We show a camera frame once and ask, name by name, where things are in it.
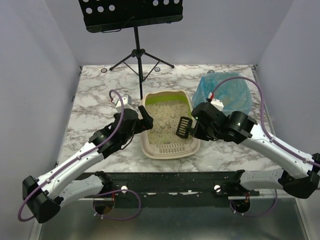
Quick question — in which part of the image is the beige green litter box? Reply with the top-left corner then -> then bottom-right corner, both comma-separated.
140,89 -> 201,160

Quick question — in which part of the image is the black litter scoop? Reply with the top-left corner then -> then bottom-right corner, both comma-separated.
176,116 -> 193,139

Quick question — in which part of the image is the bin with blue bag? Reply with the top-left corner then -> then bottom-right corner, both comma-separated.
192,72 -> 253,116

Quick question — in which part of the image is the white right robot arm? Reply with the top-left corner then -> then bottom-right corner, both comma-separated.
191,102 -> 320,199

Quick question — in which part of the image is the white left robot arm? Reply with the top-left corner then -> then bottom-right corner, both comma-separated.
22,105 -> 154,224

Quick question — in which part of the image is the black music stand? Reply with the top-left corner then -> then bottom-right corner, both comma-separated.
78,0 -> 184,98

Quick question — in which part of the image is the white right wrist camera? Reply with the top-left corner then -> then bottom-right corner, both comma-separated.
210,98 -> 224,111

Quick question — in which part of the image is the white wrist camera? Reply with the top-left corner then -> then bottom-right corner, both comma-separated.
210,98 -> 224,111
112,94 -> 133,112

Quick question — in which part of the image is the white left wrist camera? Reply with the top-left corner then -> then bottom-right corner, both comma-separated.
112,94 -> 133,112

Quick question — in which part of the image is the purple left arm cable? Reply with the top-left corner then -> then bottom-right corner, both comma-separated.
17,89 -> 125,223

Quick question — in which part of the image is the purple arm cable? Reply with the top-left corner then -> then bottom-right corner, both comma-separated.
207,76 -> 320,167
17,89 -> 125,223

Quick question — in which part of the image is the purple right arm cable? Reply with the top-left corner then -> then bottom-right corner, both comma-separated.
207,76 -> 320,167

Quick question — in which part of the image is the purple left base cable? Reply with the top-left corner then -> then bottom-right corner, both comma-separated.
93,189 -> 142,221

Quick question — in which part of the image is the black mounting base rail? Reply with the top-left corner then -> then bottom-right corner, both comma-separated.
95,170 -> 259,208

